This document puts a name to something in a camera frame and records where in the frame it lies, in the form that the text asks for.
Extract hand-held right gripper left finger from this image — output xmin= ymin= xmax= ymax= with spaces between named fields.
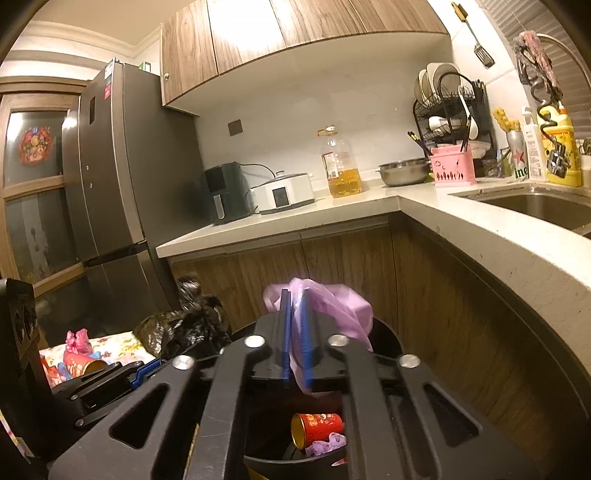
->
xmin=48 ymin=288 xmax=293 ymax=480

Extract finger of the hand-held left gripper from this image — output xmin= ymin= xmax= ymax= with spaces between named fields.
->
xmin=74 ymin=359 xmax=166 ymax=430
xmin=51 ymin=362 xmax=140 ymax=403

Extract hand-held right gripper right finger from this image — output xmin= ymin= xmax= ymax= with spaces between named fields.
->
xmin=292 ymin=291 xmax=541 ymax=480

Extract red paper cup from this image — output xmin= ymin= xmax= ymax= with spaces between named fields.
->
xmin=62 ymin=353 xmax=107 ymax=377
xmin=290 ymin=412 xmax=345 ymax=450

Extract purple plastic bag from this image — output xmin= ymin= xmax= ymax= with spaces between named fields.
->
xmin=305 ymin=431 xmax=347 ymax=457
xmin=262 ymin=277 xmax=375 ymax=395

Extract pink plastic bag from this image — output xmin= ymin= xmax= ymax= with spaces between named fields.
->
xmin=66 ymin=329 xmax=90 ymax=356

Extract black plastic bag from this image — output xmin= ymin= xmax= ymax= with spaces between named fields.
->
xmin=133 ymin=275 xmax=232 ymax=361

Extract black trash bin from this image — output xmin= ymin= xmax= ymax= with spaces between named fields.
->
xmin=226 ymin=314 xmax=407 ymax=480

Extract floral blanket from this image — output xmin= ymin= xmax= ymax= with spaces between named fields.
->
xmin=39 ymin=330 xmax=160 ymax=391

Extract white slow cooker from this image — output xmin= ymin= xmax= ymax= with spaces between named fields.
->
xmin=249 ymin=171 xmax=316 ymax=215

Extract black air fryer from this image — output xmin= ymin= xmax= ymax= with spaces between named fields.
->
xmin=204 ymin=162 xmax=254 ymax=225

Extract wooden base cabinets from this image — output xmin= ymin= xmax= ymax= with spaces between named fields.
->
xmin=168 ymin=212 xmax=591 ymax=480

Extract cooking oil bottle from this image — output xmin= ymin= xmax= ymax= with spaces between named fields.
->
xmin=317 ymin=126 xmax=365 ymax=198

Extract wooden glass door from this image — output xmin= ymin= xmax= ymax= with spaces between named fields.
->
xmin=0 ymin=76 xmax=88 ymax=296

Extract steel basin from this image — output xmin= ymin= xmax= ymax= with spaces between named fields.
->
xmin=375 ymin=158 xmax=432 ymax=186

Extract grey refrigerator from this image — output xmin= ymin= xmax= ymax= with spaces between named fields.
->
xmin=61 ymin=58 xmax=213 ymax=330

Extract red round door decoration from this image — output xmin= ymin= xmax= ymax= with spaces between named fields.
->
xmin=18 ymin=127 xmax=54 ymax=164

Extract pink utensil holder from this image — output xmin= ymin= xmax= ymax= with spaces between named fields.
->
xmin=429 ymin=147 xmax=477 ymax=188

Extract white bowl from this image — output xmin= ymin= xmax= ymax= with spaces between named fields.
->
xmin=428 ymin=115 xmax=462 ymax=134

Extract steel sink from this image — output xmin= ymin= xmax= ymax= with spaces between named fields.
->
xmin=450 ymin=187 xmax=591 ymax=238

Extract white ladle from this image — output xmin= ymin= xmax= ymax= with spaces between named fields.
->
xmin=459 ymin=90 xmax=478 ymax=139

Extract green beer can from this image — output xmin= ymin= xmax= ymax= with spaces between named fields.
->
xmin=506 ymin=130 xmax=529 ymax=181

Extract white plastic bottle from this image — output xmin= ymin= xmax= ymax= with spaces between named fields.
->
xmin=522 ymin=107 xmax=548 ymax=182

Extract steel spring faucet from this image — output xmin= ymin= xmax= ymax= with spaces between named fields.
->
xmin=515 ymin=33 xmax=591 ymax=178

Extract yellow detergent bottle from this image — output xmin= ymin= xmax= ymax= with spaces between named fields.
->
xmin=536 ymin=104 xmax=583 ymax=188

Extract black slotted spatula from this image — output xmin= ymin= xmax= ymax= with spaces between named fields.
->
xmin=451 ymin=2 xmax=496 ymax=69

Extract dark pink rag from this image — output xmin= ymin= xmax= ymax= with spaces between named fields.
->
xmin=513 ymin=31 xmax=565 ymax=100

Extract window blinds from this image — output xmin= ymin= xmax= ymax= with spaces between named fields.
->
xmin=475 ymin=0 xmax=591 ymax=139

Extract wooden wall cabinet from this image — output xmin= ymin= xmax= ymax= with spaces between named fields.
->
xmin=159 ymin=0 xmax=451 ymax=109

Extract black wire dish rack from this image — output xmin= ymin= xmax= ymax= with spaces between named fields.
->
xmin=412 ymin=71 xmax=497 ymax=178

